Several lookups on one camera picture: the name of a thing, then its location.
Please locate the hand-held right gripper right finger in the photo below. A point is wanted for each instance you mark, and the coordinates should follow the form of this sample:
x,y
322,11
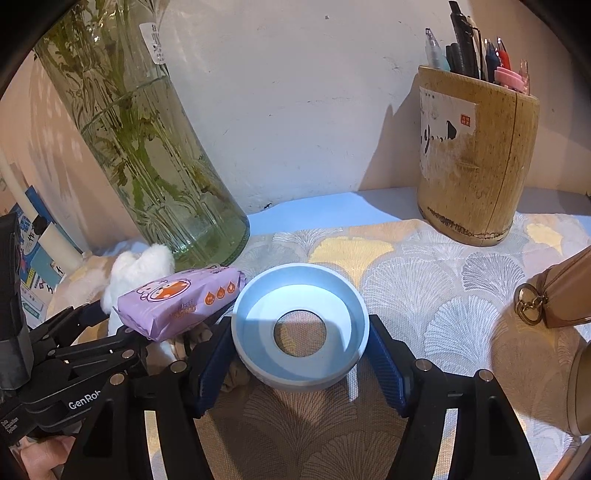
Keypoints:
x,y
390,371

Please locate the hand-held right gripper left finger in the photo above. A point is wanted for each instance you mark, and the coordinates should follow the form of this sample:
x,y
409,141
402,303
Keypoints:
x,y
210,371

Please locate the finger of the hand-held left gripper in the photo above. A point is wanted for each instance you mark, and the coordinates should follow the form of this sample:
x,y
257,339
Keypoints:
x,y
92,360
74,323

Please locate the purple wet wipes pack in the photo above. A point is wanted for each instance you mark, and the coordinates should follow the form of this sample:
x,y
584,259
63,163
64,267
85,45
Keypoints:
x,y
184,300

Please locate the white plush toy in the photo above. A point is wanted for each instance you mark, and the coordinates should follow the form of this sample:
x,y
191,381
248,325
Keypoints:
x,y
138,267

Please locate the person's left hand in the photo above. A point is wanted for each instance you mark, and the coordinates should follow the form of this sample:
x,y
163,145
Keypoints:
x,y
48,459

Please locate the blue printed box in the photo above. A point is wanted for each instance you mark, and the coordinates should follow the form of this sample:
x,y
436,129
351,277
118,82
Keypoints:
x,y
32,277

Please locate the white pipe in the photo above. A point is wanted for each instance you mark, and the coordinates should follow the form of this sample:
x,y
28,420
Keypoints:
x,y
51,235

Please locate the leaf patterned tablecloth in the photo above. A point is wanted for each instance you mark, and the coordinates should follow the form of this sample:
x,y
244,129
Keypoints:
x,y
438,300

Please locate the tall glass vase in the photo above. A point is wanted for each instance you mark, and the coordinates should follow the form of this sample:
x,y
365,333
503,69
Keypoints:
x,y
184,221

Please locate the beige cylindrical container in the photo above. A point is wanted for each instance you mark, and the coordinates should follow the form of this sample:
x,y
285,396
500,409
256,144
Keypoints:
x,y
581,392

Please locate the tan leather bag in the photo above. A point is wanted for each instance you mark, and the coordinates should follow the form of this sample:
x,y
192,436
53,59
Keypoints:
x,y
568,286

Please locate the bamboo pen holder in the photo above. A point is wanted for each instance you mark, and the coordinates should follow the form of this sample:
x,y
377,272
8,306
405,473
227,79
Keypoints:
x,y
485,184

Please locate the dark grey pen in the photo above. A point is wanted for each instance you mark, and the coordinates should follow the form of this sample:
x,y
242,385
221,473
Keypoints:
x,y
453,57

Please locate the clear light blue pen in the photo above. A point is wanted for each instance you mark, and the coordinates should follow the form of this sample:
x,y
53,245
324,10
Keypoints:
x,y
434,50

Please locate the clear pink pen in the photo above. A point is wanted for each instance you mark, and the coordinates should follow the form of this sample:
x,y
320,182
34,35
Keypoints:
x,y
525,76

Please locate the navy pen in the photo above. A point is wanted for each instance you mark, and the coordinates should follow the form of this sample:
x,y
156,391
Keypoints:
x,y
490,60

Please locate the red pen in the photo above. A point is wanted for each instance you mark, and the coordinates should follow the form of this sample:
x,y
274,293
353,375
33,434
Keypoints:
x,y
504,57

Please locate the black pen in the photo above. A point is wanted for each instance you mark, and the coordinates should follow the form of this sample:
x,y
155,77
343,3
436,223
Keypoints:
x,y
464,37

